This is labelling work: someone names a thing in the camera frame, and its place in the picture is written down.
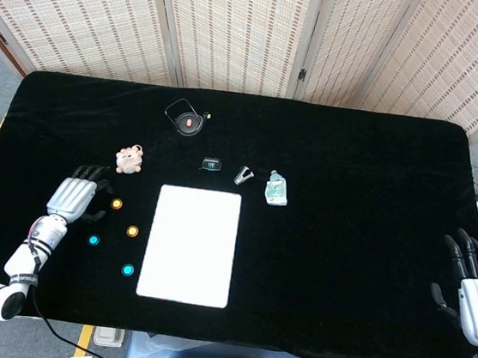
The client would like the white box on floor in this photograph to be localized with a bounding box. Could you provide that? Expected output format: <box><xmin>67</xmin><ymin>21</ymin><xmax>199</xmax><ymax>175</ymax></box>
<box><xmin>93</xmin><ymin>325</ymin><xmax>127</xmax><ymax>348</ymax></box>

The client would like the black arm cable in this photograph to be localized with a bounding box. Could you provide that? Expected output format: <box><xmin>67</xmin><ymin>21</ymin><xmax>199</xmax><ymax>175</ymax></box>
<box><xmin>15</xmin><ymin>228</ymin><xmax>135</xmax><ymax>358</ymax></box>

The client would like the metal binder clip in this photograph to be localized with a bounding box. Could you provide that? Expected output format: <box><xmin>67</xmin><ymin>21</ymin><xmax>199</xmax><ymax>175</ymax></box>
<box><xmin>233</xmin><ymin>164</ymin><xmax>257</xmax><ymax>188</ymax></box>

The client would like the black teapot with orange knob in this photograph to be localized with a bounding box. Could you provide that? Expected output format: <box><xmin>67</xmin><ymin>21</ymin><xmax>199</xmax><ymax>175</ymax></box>
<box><xmin>161</xmin><ymin>95</ymin><xmax>213</xmax><ymax>139</ymax></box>

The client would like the black velvet tablecloth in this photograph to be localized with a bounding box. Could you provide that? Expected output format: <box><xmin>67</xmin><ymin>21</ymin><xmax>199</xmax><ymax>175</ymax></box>
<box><xmin>0</xmin><ymin>65</ymin><xmax>478</xmax><ymax>358</ymax></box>

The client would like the beige plush animal toy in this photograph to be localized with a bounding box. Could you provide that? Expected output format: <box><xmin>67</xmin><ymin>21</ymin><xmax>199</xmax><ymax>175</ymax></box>
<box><xmin>113</xmin><ymin>142</ymin><xmax>147</xmax><ymax>177</ymax></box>

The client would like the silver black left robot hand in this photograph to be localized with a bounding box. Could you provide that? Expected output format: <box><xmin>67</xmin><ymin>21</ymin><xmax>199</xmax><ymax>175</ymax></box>
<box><xmin>43</xmin><ymin>159</ymin><xmax>117</xmax><ymax>230</ymax></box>

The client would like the white magnetic board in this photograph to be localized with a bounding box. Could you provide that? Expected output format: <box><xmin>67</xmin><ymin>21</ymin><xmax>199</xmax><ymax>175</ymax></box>
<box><xmin>134</xmin><ymin>182</ymin><xmax>244</xmax><ymax>311</ymax></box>

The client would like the woven folding screen panel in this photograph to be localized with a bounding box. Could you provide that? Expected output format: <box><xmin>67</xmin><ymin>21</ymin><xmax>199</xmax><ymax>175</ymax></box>
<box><xmin>293</xmin><ymin>0</ymin><xmax>428</xmax><ymax>116</ymax></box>
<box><xmin>356</xmin><ymin>0</ymin><xmax>478</xmax><ymax>143</ymax></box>
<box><xmin>0</xmin><ymin>0</ymin><xmax>191</xmax><ymax>89</ymax></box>
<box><xmin>143</xmin><ymin>0</ymin><xmax>328</xmax><ymax>104</ymax></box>

